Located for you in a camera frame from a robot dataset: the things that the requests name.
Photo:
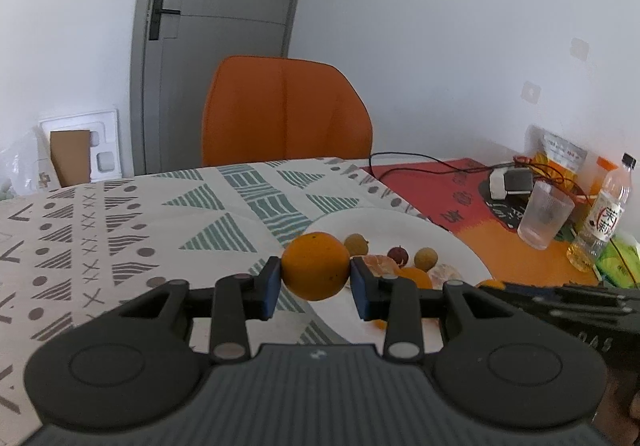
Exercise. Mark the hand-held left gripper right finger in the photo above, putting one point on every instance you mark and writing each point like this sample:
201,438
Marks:
359,291

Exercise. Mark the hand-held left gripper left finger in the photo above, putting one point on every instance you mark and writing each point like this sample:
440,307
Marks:
272,288

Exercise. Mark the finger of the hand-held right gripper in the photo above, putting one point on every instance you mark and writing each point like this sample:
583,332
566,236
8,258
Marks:
575,301

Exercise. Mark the white plate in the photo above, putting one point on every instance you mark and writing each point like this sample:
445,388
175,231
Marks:
340,321

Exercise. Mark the brown round fruit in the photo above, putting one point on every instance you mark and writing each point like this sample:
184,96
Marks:
356,244
428,260

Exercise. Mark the large orange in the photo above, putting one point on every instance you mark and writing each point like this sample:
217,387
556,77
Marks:
316,266

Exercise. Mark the small red fruit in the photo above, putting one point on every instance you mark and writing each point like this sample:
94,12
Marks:
398,255

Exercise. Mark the small tangerine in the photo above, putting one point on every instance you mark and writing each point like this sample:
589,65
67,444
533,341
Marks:
490,284
417,277

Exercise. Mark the person's right hand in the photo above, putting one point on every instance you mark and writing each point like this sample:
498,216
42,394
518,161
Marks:
622,408

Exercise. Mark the green packet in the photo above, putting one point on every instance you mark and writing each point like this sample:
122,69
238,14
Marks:
622,261

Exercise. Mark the clear drink bottle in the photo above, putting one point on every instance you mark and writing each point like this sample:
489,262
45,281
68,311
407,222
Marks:
600,216

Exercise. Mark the clear ribbed plastic cup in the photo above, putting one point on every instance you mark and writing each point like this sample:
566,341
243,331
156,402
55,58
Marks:
542,218

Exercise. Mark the power adapter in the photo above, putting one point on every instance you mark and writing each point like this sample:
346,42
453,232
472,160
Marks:
512,183

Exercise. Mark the yellow snack packet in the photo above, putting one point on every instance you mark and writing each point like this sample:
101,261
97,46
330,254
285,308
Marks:
562,156

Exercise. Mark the patterned tablecloth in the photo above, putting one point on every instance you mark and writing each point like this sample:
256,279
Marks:
125,226

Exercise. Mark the orange chair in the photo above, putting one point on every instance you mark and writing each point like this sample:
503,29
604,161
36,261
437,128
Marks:
285,111

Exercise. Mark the white foam packaging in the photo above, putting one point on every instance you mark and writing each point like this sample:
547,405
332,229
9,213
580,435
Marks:
107,146

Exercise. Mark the grey door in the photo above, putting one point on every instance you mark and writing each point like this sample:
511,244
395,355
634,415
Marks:
220,76

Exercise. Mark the brown cardboard piece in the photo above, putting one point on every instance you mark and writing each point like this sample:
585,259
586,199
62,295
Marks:
70,156

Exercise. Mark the clear plastic bag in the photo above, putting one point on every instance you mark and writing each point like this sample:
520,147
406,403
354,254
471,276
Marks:
22,166

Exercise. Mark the white wall outlet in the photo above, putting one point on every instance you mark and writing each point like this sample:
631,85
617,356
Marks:
530,91
579,48

